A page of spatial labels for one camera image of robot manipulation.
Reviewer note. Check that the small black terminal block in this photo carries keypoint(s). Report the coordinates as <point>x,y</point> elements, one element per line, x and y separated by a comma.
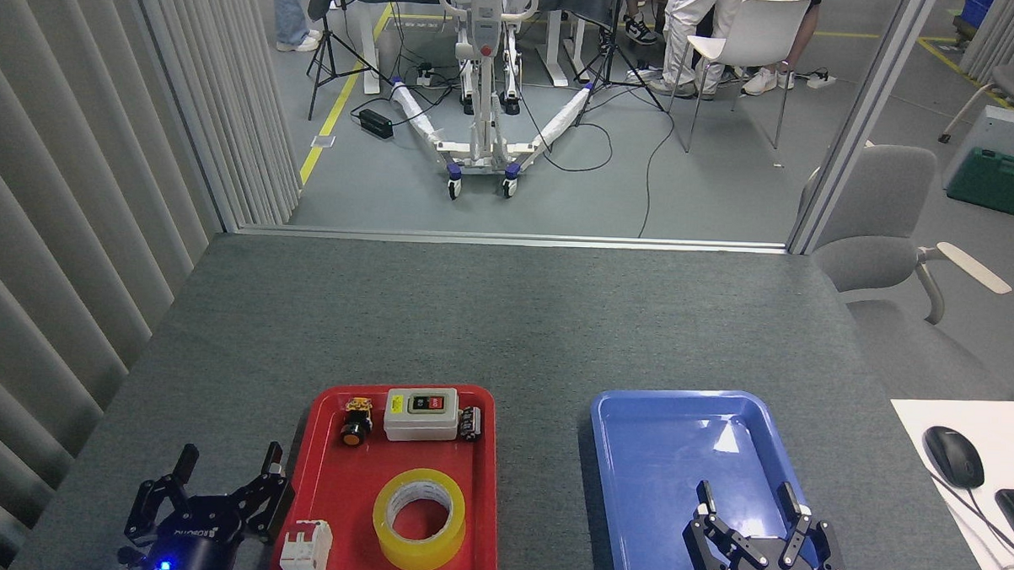
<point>470,425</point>

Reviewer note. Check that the white circuit breaker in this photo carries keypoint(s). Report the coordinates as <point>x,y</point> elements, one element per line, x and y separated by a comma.
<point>305,552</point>

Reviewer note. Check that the green plastic case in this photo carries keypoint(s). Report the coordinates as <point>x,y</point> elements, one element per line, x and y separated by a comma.
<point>996,180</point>

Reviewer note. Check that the orange push button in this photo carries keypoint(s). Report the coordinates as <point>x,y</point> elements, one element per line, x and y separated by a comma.
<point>354,434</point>

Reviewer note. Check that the person in black white sneakers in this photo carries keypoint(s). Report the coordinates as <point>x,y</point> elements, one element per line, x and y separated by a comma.
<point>640,30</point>

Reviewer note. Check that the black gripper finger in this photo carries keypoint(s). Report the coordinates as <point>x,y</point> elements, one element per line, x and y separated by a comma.
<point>704,499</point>
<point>185,464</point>
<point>274,496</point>
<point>831,554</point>

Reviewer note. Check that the black tripod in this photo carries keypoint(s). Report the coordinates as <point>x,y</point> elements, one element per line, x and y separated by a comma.
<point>609,61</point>
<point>327,51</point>

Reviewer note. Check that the silver frame post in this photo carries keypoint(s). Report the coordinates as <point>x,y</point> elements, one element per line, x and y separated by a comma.
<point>858,120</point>

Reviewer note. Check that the small grey floor plate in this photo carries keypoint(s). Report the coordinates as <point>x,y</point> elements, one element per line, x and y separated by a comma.
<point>323,141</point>

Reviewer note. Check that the person in blue trousers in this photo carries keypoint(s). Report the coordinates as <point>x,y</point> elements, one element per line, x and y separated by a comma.
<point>291,7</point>

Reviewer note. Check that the black computer mouse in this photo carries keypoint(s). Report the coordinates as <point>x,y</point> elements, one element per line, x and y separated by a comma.
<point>955,457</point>

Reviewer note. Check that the blue bin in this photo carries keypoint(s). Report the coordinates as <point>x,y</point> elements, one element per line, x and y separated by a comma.
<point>976,14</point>

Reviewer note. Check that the white switch box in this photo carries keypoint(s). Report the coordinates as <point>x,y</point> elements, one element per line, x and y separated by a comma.
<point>418,425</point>

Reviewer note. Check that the person in dark shorts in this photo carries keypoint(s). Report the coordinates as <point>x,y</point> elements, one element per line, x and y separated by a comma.
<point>763,81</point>

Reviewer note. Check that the white power strip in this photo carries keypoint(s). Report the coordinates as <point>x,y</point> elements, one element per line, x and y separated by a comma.
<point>822,79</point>

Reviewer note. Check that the yellow tape roll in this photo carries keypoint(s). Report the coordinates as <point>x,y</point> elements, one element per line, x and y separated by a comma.
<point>398,553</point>

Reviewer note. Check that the white plastic chair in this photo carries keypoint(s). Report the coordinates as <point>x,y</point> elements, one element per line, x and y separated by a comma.
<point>765,28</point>

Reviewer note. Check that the grey office chair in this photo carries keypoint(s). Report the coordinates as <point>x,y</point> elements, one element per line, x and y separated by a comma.
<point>881,205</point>

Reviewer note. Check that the blue plastic tray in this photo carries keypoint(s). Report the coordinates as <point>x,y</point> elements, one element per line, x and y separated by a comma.
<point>661,459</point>

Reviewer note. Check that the black power adapter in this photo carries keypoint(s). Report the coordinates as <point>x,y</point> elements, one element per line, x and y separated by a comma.
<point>376,123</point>

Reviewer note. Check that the silver frame rail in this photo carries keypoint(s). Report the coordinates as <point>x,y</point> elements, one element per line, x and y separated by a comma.
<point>509,238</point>

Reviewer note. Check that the person in white trousers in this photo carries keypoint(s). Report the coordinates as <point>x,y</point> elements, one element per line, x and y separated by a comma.
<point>689,30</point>

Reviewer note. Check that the white desk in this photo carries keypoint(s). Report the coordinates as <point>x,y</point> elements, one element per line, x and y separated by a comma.
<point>1008,437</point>

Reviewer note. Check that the white stand on wheels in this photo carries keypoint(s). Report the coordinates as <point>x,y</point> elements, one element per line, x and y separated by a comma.
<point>482,107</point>

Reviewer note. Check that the red plastic tray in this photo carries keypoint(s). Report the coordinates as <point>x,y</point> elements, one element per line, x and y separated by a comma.
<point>339,498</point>

